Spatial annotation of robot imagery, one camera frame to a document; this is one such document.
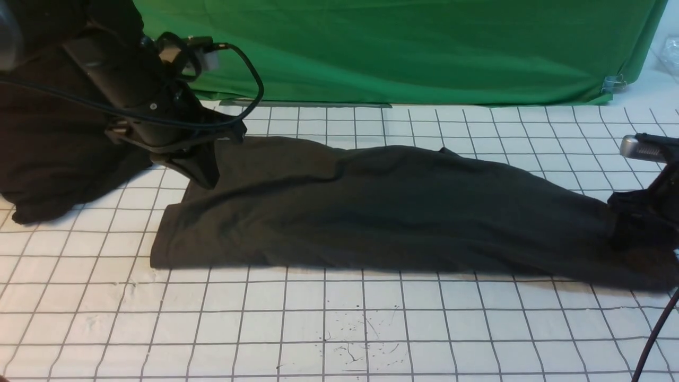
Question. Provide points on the metal binder clip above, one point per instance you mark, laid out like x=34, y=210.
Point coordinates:
x=614, y=83

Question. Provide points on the white grid table mat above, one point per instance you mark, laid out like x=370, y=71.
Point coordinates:
x=81, y=303

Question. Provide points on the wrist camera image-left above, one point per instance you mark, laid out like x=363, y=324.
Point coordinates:
x=191, y=56

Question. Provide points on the gray long-sleeved shirt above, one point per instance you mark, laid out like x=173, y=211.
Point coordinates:
x=299, y=203

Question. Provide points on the silver wrist camera image-right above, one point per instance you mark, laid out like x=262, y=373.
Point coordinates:
x=647, y=147

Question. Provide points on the black clothes pile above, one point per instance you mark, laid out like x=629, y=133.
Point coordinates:
x=55, y=155

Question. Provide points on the green backdrop cloth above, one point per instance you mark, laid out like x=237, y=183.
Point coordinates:
x=490, y=53

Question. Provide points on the black cable image-right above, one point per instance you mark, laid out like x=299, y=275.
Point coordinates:
x=654, y=334

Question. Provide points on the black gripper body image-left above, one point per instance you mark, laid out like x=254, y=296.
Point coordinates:
x=155, y=108

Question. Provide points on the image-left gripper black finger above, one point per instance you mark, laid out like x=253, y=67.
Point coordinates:
x=197, y=163

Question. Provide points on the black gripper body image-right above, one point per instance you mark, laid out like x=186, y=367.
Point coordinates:
x=647, y=217

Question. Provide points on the clear plastic bag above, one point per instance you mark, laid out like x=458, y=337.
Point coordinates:
x=668, y=55

